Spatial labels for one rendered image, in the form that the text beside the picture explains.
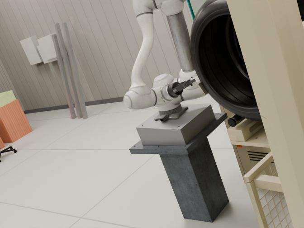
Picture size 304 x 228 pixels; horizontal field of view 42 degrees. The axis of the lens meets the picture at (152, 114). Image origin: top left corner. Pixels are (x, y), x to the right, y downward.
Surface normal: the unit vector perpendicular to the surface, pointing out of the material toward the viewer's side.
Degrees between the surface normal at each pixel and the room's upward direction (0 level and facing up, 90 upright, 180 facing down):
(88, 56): 90
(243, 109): 101
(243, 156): 90
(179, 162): 90
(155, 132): 90
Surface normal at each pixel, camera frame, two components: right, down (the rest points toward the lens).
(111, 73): -0.60, 0.44
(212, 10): -0.78, 0.27
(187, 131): 0.72, -0.07
